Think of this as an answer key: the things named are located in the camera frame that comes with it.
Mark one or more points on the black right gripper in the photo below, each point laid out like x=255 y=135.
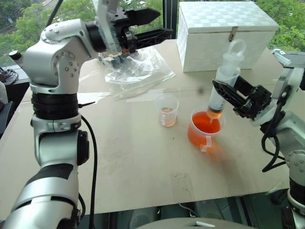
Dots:
x=256 y=101

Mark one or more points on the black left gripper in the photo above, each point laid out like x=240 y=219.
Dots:
x=121 y=23

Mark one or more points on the large clear plastic syringe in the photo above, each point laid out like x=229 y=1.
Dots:
x=225 y=76

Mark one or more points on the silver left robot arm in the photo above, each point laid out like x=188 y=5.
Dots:
x=57 y=62

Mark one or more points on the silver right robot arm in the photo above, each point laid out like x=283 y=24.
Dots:
x=294 y=133

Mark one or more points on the clear cup with red liquid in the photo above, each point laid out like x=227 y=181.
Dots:
x=203 y=131

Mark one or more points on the small syringe with white cap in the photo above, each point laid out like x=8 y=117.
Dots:
x=281 y=56

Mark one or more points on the small clear measuring cup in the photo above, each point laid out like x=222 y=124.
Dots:
x=166 y=110

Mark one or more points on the clear plastic bag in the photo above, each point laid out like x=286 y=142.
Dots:
x=138 y=68

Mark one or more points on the metal box latch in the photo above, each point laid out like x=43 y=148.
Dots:
x=233 y=33

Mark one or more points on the white checkered lidded box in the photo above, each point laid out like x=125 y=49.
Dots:
x=221 y=31

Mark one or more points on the clear plastic pipette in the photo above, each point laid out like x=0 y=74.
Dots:
x=138 y=90

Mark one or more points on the black round knob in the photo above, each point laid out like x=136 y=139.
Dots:
x=15 y=54

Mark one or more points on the grey rounded robot body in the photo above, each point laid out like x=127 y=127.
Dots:
x=190 y=224

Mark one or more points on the dark window frame post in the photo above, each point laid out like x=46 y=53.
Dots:
x=170 y=19

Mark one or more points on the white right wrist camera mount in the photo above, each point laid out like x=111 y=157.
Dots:
x=263 y=118

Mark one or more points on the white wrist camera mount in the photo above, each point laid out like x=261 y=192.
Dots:
x=263 y=118
x=105 y=26

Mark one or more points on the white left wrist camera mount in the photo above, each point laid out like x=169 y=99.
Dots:
x=105 y=26

